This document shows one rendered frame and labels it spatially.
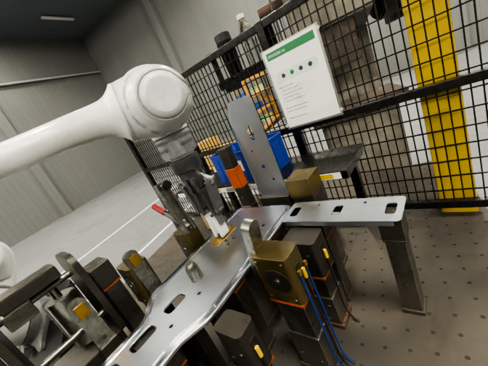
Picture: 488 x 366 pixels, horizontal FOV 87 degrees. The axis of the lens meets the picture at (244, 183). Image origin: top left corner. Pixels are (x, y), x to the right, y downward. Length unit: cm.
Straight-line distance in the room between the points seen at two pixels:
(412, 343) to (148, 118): 73
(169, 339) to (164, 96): 43
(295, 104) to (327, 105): 12
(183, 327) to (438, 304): 62
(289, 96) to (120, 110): 72
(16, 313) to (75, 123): 40
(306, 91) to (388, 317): 75
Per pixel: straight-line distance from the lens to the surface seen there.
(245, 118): 82
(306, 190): 79
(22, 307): 71
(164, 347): 58
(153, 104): 41
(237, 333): 51
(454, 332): 81
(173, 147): 61
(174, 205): 81
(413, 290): 78
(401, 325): 82
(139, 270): 76
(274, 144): 101
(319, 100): 101
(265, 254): 54
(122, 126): 47
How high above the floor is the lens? 135
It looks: 18 degrees down
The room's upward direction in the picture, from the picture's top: 24 degrees counter-clockwise
